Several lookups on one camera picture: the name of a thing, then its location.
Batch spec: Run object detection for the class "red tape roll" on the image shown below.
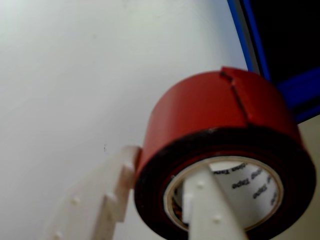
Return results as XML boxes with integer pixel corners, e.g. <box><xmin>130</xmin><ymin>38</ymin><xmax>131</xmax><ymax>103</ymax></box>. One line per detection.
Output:
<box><xmin>133</xmin><ymin>65</ymin><xmax>317</xmax><ymax>240</ymax></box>

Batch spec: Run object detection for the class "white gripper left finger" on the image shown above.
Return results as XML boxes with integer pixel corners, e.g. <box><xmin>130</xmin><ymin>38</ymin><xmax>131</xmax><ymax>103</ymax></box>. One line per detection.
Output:
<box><xmin>43</xmin><ymin>144</ymin><xmax>143</xmax><ymax>240</ymax></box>

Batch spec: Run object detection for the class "blue square box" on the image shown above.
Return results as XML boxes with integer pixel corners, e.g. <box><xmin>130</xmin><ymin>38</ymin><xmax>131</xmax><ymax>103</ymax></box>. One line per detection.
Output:
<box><xmin>226</xmin><ymin>0</ymin><xmax>320</xmax><ymax>125</ymax></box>

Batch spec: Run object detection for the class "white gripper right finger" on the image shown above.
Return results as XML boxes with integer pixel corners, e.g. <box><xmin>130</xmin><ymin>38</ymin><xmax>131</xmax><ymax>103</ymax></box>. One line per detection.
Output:
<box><xmin>181</xmin><ymin>163</ymin><xmax>250</xmax><ymax>240</ymax></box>

